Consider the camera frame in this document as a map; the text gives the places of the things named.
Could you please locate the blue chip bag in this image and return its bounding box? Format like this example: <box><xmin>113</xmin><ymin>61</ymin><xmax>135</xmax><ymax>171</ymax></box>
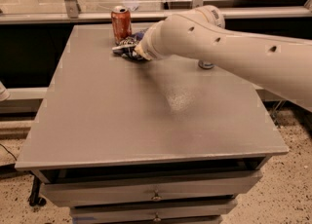
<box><xmin>112</xmin><ymin>29</ymin><xmax>147</xmax><ymax>61</ymax></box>

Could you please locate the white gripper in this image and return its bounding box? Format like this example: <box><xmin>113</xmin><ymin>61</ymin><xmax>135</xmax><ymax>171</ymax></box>
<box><xmin>135</xmin><ymin>22</ymin><xmax>163</xmax><ymax>60</ymax></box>

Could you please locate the drawer with knob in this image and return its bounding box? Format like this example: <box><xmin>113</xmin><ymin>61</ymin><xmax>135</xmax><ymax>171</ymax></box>
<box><xmin>41</xmin><ymin>170</ymin><xmax>262</xmax><ymax>207</ymax></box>
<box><xmin>70</xmin><ymin>199</ymin><xmax>237</xmax><ymax>224</ymax></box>

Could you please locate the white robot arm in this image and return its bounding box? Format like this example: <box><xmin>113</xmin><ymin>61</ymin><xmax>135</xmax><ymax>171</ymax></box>
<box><xmin>136</xmin><ymin>6</ymin><xmax>312</xmax><ymax>111</ymax></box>

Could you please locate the silver blue energy drink can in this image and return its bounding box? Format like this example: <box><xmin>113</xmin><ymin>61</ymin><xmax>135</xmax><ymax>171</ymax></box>
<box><xmin>198</xmin><ymin>60</ymin><xmax>215</xmax><ymax>70</ymax></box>

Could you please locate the black floor cable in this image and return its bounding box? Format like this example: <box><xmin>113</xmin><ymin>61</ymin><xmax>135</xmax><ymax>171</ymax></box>
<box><xmin>0</xmin><ymin>142</ymin><xmax>18</xmax><ymax>162</ymax></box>

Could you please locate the top drawer with knob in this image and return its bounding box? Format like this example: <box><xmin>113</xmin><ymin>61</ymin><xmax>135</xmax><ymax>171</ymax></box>
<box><xmin>41</xmin><ymin>170</ymin><xmax>262</xmax><ymax>207</ymax></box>

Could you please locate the black caster wheel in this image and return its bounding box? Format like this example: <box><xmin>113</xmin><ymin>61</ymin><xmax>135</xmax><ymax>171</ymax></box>
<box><xmin>28</xmin><ymin>177</ymin><xmax>47</xmax><ymax>206</ymax></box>

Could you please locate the orange coke can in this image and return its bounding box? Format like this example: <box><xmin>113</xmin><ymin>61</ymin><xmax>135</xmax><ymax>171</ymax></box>
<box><xmin>111</xmin><ymin>6</ymin><xmax>132</xmax><ymax>44</ymax></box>

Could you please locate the grey drawer cabinet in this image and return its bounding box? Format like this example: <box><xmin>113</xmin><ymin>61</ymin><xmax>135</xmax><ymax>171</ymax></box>
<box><xmin>16</xmin><ymin>25</ymin><xmax>288</xmax><ymax>224</ymax></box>

